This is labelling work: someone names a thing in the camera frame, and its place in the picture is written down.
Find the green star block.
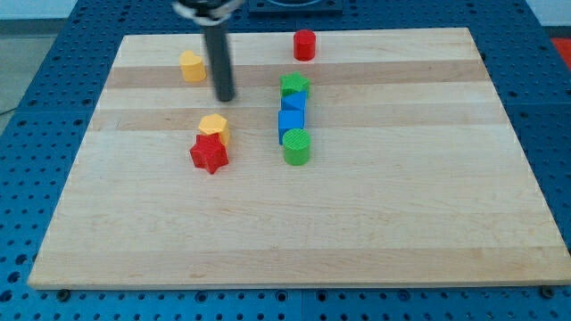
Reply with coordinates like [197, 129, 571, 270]
[280, 71, 310, 96]

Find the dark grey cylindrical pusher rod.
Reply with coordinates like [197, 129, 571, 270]
[203, 21, 236, 102]

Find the green cylinder block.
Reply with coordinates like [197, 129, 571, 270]
[282, 128, 311, 166]

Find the red cylinder block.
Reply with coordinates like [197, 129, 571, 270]
[294, 29, 317, 62]

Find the yellow heart block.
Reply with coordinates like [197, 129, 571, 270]
[179, 51, 207, 82]

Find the wooden board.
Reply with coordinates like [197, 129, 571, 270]
[28, 28, 570, 290]

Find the yellow hexagon block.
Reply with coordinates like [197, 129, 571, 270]
[198, 113, 230, 146]

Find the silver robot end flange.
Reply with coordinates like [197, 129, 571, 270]
[172, 0, 244, 21]

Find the red star block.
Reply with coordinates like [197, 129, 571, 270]
[189, 133, 229, 175]

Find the blue triangle block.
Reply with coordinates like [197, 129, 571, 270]
[281, 91, 307, 111]

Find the blue cube block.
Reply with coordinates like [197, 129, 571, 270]
[277, 110, 305, 144]

